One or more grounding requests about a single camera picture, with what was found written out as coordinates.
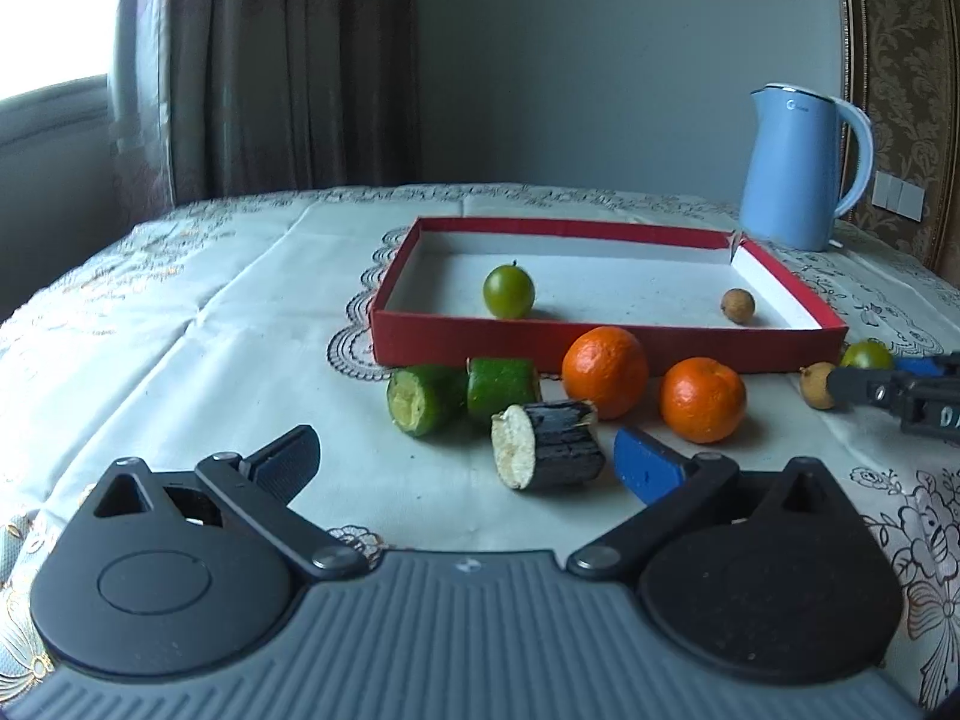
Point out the white embroidered tablecloth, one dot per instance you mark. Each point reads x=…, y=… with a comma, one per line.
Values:
x=187, y=330

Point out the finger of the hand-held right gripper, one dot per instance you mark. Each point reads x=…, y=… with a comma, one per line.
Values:
x=919, y=366
x=862, y=386

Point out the white vertical pipe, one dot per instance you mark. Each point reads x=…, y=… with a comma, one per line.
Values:
x=127, y=52

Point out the round green fruit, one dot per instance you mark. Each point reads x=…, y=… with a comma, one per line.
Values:
x=509, y=291
x=866, y=355

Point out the orange mandarin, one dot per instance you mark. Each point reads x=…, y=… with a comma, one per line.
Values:
x=703, y=399
x=605, y=373

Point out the brown patterned curtain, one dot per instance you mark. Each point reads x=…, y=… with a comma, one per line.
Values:
x=285, y=67

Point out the brown longan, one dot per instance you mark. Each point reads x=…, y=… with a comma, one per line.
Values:
x=816, y=384
x=738, y=307

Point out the ornate brown headboard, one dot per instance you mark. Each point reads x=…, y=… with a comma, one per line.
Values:
x=911, y=52

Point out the light blue electric kettle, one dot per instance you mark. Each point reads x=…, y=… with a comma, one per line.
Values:
x=791, y=165

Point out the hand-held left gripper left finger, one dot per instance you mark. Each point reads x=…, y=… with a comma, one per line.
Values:
x=289, y=459

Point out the green cucumber piece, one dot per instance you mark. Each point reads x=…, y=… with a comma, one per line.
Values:
x=420, y=399
x=502, y=388

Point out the red shallow cardboard box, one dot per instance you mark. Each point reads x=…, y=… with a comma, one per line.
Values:
x=600, y=277

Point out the white wall switch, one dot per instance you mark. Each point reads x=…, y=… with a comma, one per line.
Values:
x=898, y=193

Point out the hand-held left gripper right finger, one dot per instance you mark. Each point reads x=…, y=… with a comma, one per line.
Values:
x=643, y=465

